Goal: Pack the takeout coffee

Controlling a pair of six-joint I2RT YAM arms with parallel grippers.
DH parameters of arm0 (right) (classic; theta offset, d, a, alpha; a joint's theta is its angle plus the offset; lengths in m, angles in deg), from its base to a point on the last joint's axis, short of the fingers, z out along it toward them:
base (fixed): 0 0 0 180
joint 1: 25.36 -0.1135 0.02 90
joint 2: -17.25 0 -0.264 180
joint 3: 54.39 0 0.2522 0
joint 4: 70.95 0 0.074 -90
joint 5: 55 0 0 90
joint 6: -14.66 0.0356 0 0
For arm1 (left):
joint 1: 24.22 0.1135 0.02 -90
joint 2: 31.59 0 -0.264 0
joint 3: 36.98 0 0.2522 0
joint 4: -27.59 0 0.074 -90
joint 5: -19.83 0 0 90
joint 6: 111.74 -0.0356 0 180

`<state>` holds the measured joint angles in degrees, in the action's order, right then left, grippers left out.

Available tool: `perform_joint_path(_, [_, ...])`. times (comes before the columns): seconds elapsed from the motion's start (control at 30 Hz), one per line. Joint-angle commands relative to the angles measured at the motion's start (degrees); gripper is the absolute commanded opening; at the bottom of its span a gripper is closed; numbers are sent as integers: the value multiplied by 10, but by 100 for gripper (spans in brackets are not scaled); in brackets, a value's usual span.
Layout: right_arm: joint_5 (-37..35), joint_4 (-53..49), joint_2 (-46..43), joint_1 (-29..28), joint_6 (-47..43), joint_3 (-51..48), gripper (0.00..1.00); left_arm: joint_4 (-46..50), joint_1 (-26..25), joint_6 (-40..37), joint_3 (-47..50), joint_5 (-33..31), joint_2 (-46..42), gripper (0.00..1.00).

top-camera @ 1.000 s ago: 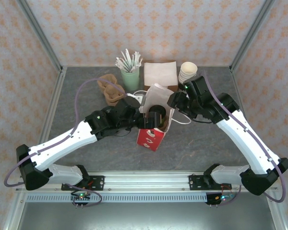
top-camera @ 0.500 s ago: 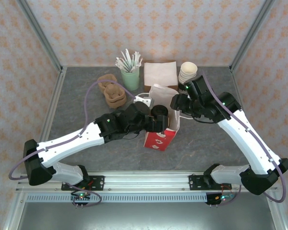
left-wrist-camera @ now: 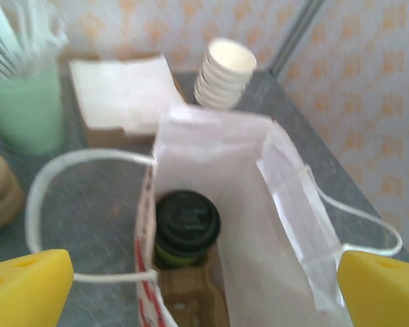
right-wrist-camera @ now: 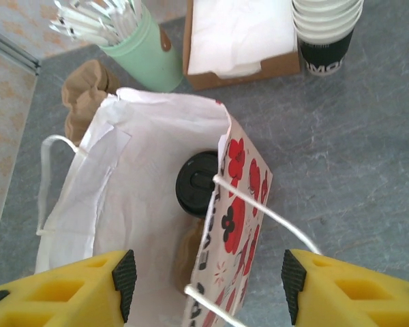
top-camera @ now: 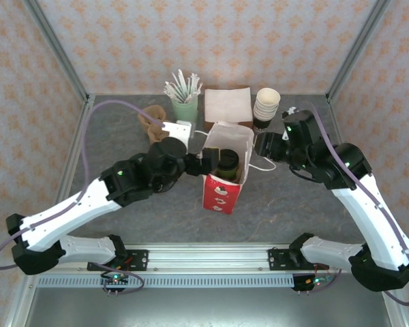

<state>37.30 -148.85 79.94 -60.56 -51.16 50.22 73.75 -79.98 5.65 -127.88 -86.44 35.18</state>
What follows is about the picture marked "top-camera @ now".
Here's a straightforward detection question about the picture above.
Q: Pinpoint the green paper cup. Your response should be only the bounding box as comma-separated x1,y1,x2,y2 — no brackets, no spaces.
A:
215,159,240,181

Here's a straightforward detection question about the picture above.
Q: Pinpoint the red white paper bag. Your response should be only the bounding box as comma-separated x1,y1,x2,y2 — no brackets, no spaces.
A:
192,121,277,216

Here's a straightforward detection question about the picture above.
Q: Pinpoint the stack of white napkins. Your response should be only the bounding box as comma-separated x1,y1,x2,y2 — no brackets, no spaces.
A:
203,84,254,132

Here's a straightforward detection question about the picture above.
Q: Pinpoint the paper cup stack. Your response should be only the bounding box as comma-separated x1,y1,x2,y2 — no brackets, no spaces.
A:
252,87,282,134

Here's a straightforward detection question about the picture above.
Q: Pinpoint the brown pulp carrier stack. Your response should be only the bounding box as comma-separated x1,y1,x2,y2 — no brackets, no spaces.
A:
146,122,171,144

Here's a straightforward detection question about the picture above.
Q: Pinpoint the white napkin stack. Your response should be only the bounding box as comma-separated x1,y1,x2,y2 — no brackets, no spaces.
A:
204,87,253,123

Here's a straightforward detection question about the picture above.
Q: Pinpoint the mint green holder cup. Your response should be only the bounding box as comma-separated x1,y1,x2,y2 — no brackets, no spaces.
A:
171,94,199,123

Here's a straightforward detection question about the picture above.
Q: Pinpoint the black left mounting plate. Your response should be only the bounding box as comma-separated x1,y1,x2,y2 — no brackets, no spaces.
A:
87,249,149,272

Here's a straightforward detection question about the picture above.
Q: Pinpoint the black mounting plate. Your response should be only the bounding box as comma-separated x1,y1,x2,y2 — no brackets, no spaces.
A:
87,249,149,272
268,248,330,272

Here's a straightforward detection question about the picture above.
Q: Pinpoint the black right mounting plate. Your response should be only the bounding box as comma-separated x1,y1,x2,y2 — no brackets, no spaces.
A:
268,248,330,272

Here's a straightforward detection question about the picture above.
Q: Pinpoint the left circuit board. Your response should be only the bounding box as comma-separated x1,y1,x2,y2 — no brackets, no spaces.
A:
100,272,130,290

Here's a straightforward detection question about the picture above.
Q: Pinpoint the circuit board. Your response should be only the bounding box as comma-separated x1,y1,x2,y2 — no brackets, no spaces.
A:
100,272,130,290
292,272,335,292

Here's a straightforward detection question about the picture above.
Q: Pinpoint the right circuit board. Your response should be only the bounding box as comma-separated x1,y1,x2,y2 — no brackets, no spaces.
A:
292,272,335,292

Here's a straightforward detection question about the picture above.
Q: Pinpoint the grey metal panel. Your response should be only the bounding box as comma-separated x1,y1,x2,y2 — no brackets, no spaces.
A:
20,285,396,327

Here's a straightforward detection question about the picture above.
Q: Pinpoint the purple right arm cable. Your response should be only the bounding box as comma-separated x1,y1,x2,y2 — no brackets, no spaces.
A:
303,101,409,306

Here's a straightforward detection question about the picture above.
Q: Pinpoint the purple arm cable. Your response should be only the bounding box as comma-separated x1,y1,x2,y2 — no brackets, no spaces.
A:
0,100,166,272
303,101,409,306

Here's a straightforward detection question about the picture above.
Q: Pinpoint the aluminium frame side bar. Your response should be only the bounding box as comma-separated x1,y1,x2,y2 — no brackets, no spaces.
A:
3,94,96,327
327,95,408,327

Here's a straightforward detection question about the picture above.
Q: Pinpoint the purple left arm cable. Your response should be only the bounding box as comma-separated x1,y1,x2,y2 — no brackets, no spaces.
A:
0,100,166,272

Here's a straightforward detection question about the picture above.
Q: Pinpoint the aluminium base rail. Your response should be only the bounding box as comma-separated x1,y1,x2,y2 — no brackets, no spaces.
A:
22,242,395,273

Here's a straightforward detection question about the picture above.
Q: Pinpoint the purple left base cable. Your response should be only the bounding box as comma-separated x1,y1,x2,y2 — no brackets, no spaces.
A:
102,260,147,294

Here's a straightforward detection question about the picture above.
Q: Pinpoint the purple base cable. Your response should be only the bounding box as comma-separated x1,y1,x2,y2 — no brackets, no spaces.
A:
102,260,147,294
313,262,344,294

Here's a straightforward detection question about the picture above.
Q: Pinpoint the aluminium frame post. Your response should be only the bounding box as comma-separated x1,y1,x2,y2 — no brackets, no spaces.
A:
22,0,91,105
326,0,393,103

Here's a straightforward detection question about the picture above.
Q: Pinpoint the slotted grey cable duct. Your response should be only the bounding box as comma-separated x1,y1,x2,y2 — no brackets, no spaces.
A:
37,274,296,289

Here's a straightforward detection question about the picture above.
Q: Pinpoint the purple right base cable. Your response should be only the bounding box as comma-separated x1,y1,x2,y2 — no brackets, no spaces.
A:
313,262,344,294

